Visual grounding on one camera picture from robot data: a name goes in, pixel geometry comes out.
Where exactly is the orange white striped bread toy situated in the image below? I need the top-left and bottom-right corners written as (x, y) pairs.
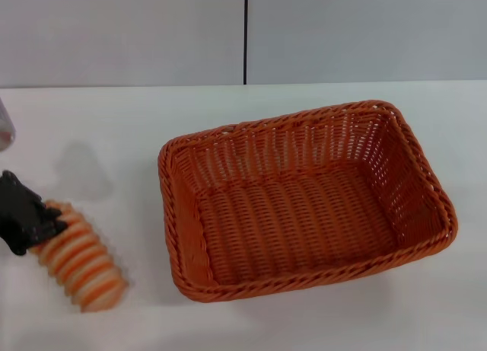
top-left (33, 199), bottom-right (129, 314)

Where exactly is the black vertical wall seam strip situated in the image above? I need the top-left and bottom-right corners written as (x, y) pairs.
top-left (242, 0), bottom-right (250, 86)

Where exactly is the orange woven rectangular basket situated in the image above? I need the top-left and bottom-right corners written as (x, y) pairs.
top-left (158, 98), bottom-right (457, 303)

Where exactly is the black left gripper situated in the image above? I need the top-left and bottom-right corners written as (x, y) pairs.
top-left (0, 169), bottom-right (70, 257)

